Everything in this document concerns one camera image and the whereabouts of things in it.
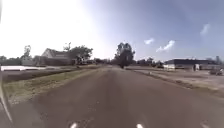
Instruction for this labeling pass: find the tall dark tree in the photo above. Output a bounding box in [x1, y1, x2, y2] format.
[113, 41, 136, 69]

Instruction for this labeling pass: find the grey asphalt road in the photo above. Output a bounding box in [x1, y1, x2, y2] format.
[0, 65, 224, 128]

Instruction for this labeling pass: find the broad leafy tree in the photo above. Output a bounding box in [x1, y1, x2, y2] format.
[67, 45, 94, 66]

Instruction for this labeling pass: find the house with grey roof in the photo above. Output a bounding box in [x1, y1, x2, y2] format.
[39, 47, 76, 67]

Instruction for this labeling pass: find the dry grass verge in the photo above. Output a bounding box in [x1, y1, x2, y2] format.
[2, 65, 101, 105]

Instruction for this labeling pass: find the low dark flat building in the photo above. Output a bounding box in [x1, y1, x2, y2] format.
[163, 58, 219, 71]

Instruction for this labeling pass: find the pale gravel lot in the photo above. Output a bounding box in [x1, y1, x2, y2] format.
[124, 65, 224, 98]

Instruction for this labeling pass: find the slender tree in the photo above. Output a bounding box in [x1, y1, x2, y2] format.
[20, 44, 33, 66]

